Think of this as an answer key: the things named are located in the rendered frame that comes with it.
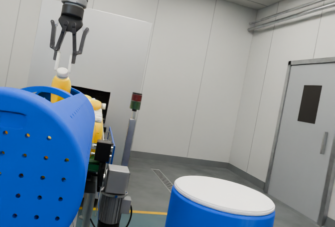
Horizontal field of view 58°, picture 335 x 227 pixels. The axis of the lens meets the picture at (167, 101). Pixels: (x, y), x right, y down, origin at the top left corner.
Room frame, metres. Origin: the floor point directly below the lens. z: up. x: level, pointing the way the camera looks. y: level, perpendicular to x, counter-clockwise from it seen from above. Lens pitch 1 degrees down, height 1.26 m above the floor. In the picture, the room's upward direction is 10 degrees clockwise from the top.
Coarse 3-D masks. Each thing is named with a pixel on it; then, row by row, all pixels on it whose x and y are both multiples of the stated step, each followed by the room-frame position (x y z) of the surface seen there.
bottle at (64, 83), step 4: (56, 76) 1.08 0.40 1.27; (52, 80) 1.10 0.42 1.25; (56, 80) 1.08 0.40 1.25; (60, 80) 1.08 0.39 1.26; (64, 80) 1.09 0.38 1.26; (68, 80) 1.10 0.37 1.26; (52, 84) 1.09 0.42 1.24; (56, 84) 1.08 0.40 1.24; (60, 84) 1.08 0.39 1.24; (64, 84) 1.09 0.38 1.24; (68, 84) 1.10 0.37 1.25; (60, 88) 1.09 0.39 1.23; (64, 88) 1.09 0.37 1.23; (68, 88) 1.11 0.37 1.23; (68, 92) 1.12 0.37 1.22; (52, 96) 1.12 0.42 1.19; (56, 96) 1.11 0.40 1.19; (52, 100) 1.13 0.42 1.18; (56, 100) 1.12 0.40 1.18; (60, 100) 1.12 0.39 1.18
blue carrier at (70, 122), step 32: (0, 96) 0.45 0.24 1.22; (32, 96) 0.47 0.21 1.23; (64, 96) 0.85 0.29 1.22; (0, 128) 0.45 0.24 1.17; (32, 128) 0.46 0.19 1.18; (64, 128) 0.47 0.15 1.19; (0, 160) 0.45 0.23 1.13; (32, 160) 0.46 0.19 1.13; (64, 160) 0.47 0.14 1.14; (0, 192) 0.45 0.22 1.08; (32, 192) 0.46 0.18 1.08; (64, 192) 0.47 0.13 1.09; (0, 224) 0.45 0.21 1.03; (32, 224) 0.46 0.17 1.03; (64, 224) 0.47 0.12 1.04
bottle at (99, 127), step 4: (96, 120) 1.57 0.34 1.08; (96, 124) 1.56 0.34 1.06; (100, 124) 1.57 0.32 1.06; (96, 128) 1.55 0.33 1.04; (100, 128) 1.56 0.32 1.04; (96, 132) 1.55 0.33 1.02; (100, 132) 1.56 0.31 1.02; (96, 136) 1.55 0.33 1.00; (100, 136) 1.57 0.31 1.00; (96, 140) 1.55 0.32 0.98
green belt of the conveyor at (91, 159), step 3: (93, 156) 1.54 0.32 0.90; (90, 159) 1.47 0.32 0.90; (93, 159) 1.48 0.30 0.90; (90, 162) 1.46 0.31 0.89; (93, 162) 1.46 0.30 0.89; (96, 162) 1.47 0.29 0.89; (90, 165) 1.45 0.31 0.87; (93, 165) 1.46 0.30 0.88; (96, 165) 1.46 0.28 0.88; (90, 168) 1.45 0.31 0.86; (93, 168) 1.46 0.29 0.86; (96, 168) 1.46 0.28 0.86; (90, 171) 1.47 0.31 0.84; (93, 171) 1.47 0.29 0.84; (96, 171) 1.47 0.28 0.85
